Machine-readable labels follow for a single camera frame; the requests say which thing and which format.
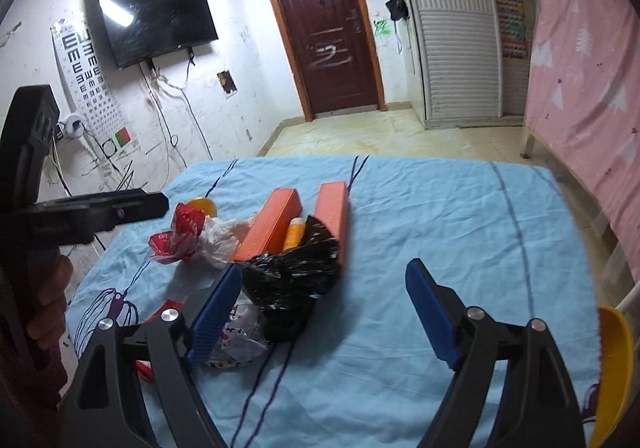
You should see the white metal chair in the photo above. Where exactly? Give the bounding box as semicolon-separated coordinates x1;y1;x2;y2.
602;273;640;316

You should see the wide orange box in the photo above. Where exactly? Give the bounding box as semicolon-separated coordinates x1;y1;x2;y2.
232;188;304;264

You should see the wooden bed frame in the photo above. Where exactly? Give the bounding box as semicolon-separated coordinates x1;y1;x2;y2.
522;124;539;160

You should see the red and white plastic bag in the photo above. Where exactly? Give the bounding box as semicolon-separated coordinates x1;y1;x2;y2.
148;203;207;265

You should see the colourful grid poster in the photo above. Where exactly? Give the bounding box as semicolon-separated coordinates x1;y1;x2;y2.
492;0;529;62

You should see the black plastic bag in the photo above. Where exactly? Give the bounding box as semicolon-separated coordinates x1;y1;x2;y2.
240;215;344;344

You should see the eye chart poster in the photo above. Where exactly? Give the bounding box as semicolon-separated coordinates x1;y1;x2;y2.
50;23;139;155

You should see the white printed wrapper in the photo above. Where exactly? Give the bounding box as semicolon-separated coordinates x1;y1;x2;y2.
202;295;271;372

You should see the white cable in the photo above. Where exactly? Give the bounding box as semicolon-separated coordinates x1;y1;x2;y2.
149;67;215;162

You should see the black wall television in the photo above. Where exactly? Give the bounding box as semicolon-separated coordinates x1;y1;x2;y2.
95;0;220;70

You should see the white slatted wardrobe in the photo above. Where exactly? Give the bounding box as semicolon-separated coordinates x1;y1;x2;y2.
387;0;540;130

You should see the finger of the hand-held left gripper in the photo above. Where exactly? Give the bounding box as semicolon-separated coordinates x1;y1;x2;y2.
31;190;169;246

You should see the person's left hand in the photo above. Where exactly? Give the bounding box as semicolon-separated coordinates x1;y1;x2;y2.
24;252;74;370

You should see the dark brown door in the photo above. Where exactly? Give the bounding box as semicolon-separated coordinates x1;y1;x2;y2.
257;0;386;122

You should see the light blue tablecloth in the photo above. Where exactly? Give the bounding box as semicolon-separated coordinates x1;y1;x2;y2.
65;155;602;448

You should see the yellow bin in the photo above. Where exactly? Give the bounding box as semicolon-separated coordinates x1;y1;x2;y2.
580;305;637;448

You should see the narrow orange box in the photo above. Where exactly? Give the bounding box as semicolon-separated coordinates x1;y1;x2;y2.
314;181;351;270

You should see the yellow bottle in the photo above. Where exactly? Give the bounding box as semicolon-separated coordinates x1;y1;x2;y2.
282;217;306;253

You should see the black cable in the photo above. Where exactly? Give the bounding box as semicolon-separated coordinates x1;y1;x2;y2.
139;59;182;169

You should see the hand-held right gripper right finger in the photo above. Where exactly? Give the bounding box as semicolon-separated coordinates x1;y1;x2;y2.
405;258;587;448

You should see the small orange cup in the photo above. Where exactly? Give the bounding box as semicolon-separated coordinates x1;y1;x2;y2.
186;197;220;220

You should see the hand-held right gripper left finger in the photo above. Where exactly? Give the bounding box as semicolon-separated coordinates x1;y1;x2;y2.
59;264;243;448

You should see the small black hanging bag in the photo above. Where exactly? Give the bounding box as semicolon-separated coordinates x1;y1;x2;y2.
385;0;410;23

